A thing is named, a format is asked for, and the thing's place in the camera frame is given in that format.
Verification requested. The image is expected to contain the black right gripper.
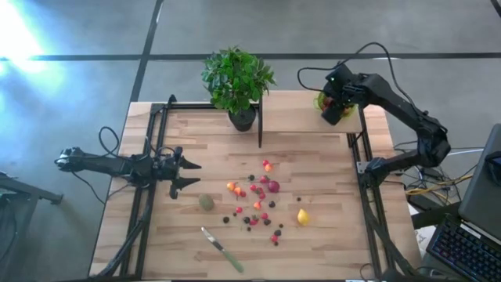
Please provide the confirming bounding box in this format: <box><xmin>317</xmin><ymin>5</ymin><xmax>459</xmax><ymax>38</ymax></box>
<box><xmin>321</xmin><ymin>74</ymin><xmax>373</xmax><ymax>126</ymax></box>

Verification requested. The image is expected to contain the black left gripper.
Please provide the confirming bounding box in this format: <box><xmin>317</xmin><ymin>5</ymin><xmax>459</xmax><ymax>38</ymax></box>
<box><xmin>150</xmin><ymin>146</ymin><xmax>203</xmax><ymax>200</ymax></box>

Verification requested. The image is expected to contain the green plastic colander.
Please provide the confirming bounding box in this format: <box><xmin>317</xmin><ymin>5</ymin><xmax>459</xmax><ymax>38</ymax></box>
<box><xmin>312</xmin><ymin>90</ymin><xmax>358</xmax><ymax>120</ymax></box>

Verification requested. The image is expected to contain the green-brown kiwi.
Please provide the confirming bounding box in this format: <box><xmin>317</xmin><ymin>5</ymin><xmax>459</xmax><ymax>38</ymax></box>
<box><xmin>198</xmin><ymin>193</ymin><xmax>215</xmax><ymax>212</ymax></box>

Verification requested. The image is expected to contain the wooden shelf with black legs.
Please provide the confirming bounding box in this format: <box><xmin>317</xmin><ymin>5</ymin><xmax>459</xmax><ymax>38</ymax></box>
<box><xmin>257</xmin><ymin>90</ymin><xmax>363</xmax><ymax>149</ymax></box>

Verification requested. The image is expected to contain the green plant in black pot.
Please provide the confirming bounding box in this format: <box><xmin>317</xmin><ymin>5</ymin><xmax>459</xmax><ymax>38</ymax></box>
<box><xmin>200</xmin><ymin>45</ymin><xmax>277</xmax><ymax>133</ymax></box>

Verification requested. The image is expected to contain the black metal stand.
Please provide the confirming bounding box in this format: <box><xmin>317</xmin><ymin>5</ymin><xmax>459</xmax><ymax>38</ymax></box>
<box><xmin>0</xmin><ymin>171</ymin><xmax>64</xmax><ymax>282</ymax></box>

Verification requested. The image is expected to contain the white paper sheet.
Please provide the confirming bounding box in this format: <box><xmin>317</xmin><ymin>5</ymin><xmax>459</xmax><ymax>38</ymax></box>
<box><xmin>409</xmin><ymin>203</ymin><xmax>436</xmax><ymax>251</ymax></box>

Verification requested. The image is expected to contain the grey laptop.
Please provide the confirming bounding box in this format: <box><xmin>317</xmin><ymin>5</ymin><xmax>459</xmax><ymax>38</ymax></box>
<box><xmin>457</xmin><ymin>123</ymin><xmax>501</xmax><ymax>240</ymax></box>

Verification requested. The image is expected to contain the black keyboard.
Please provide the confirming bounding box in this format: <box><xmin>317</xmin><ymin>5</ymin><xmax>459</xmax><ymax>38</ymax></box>
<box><xmin>425</xmin><ymin>214</ymin><xmax>501</xmax><ymax>282</ymax></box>

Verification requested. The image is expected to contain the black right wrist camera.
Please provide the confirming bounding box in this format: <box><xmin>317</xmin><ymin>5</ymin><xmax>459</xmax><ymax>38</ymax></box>
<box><xmin>325</xmin><ymin>63</ymin><xmax>354</xmax><ymax>90</ymax></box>

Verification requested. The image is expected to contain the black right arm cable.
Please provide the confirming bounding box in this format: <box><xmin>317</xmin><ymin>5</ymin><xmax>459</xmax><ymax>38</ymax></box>
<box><xmin>296</xmin><ymin>41</ymin><xmax>416</xmax><ymax>109</ymax></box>

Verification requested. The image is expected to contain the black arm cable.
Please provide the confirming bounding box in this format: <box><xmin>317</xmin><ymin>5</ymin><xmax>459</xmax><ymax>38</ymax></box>
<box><xmin>97</xmin><ymin>125</ymin><xmax>121</xmax><ymax>157</ymax></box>
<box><xmin>296</xmin><ymin>41</ymin><xmax>416</xmax><ymax>109</ymax></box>

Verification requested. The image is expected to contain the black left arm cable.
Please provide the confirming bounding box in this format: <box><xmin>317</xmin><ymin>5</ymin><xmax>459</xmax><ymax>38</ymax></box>
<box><xmin>97</xmin><ymin>125</ymin><xmax>121</xmax><ymax>157</ymax></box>

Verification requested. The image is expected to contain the knife with green handle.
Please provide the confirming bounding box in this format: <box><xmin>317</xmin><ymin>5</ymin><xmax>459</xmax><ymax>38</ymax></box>
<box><xmin>200</xmin><ymin>226</ymin><xmax>245</xmax><ymax>274</ymax></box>

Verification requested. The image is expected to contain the yellow floor cable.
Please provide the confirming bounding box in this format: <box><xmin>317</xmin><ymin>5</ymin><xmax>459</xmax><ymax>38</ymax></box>
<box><xmin>405</xmin><ymin>174</ymin><xmax>474</xmax><ymax>196</ymax></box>

